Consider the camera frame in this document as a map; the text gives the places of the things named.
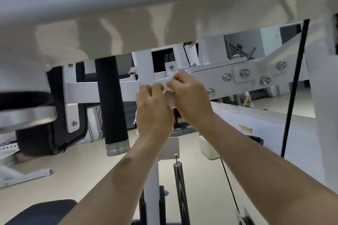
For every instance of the small wooden block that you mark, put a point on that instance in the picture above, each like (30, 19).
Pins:
(245, 127)

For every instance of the steel coil spring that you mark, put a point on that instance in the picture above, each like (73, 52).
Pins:
(181, 193)

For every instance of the person's right hand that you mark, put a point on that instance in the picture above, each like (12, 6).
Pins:
(192, 101)

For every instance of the white wipe cloth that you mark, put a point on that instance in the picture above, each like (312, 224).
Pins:
(167, 91)

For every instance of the white plastic box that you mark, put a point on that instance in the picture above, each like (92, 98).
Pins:
(208, 148)

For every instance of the person's left hand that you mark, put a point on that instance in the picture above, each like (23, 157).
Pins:
(154, 116)

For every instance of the white bench floor leg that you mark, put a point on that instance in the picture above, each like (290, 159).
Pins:
(26, 177)

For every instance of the person's right fingers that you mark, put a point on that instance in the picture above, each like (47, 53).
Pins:
(182, 81)

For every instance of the black seat pad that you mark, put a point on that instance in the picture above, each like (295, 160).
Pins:
(42, 213)

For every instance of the person's left forearm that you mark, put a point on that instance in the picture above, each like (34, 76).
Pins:
(118, 180)

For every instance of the black back pad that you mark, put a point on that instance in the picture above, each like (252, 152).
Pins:
(59, 116)

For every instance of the black foam roller pad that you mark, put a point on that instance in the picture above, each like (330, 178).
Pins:
(111, 101)

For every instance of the white gym machine frame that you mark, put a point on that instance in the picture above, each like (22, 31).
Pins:
(184, 8)

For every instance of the person's left fingers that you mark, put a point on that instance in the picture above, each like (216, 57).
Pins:
(153, 91)

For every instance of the steel hex bolt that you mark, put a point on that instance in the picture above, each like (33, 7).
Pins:
(210, 91)
(245, 72)
(281, 65)
(265, 80)
(226, 76)

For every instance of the person's right forearm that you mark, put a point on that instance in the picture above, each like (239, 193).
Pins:
(264, 169)

